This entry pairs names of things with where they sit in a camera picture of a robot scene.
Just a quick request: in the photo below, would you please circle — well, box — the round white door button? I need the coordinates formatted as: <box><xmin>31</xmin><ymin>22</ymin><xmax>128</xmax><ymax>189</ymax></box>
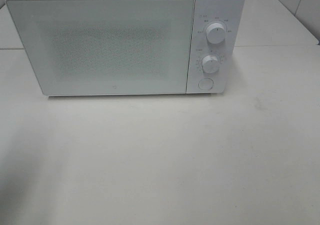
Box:
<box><xmin>198</xmin><ymin>78</ymin><xmax>214</xmax><ymax>91</ymax></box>

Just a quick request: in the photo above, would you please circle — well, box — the white timer knob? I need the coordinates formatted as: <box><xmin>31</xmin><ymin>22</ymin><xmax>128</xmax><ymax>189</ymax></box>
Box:
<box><xmin>201</xmin><ymin>55</ymin><xmax>220</xmax><ymax>74</ymax></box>

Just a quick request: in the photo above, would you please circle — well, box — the white microwave door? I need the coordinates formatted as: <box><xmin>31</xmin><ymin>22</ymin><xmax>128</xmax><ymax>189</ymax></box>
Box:
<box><xmin>7</xmin><ymin>0</ymin><xmax>194</xmax><ymax>96</ymax></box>

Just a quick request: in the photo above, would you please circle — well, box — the upper white power knob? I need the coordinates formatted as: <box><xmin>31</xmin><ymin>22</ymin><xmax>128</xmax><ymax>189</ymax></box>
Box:
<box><xmin>204</xmin><ymin>20</ymin><xmax>227</xmax><ymax>45</ymax></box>

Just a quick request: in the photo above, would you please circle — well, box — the white microwave oven body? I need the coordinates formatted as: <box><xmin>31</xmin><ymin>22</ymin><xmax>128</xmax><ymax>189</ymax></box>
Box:
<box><xmin>5</xmin><ymin>0</ymin><xmax>245</xmax><ymax>95</ymax></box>

